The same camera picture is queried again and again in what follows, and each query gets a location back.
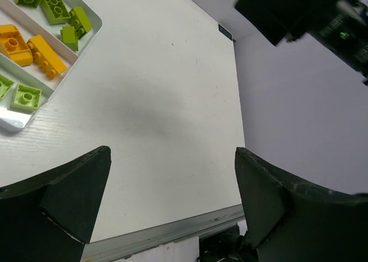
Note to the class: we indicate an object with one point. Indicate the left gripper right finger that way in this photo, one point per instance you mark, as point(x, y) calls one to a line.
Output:
point(291, 219)

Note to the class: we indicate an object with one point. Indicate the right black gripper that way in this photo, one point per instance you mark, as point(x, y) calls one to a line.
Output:
point(338, 25)

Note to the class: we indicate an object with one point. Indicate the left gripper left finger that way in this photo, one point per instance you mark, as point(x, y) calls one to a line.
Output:
point(51, 216)

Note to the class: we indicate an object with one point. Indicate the light green lego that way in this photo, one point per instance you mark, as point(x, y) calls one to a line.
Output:
point(69, 38)

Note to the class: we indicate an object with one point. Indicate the dark green long lego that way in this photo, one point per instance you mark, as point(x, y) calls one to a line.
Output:
point(55, 11)

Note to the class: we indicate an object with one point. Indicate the blue label right corner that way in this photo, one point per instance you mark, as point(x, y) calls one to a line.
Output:
point(225, 32)

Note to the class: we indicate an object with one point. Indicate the white divided sorting tray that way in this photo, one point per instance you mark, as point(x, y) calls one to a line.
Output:
point(31, 22)

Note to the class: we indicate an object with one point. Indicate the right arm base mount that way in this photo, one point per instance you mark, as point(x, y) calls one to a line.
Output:
point(228, 245)

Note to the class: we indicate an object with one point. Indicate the aluminium front rail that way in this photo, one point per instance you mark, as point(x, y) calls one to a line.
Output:
point(126, 245)

